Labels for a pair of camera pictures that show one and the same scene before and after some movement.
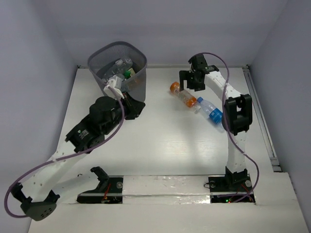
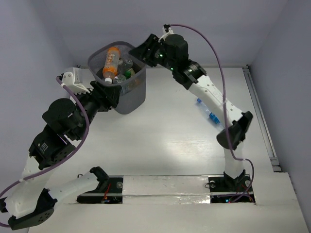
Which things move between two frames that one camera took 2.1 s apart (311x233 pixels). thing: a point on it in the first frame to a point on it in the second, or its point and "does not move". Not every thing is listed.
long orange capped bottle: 185,97 to 110,70
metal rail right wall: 275,165 does not move
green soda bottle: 127,74 does not move
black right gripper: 184,75 to 143,51
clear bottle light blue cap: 215,114 does not move
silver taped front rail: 166,189 does not move
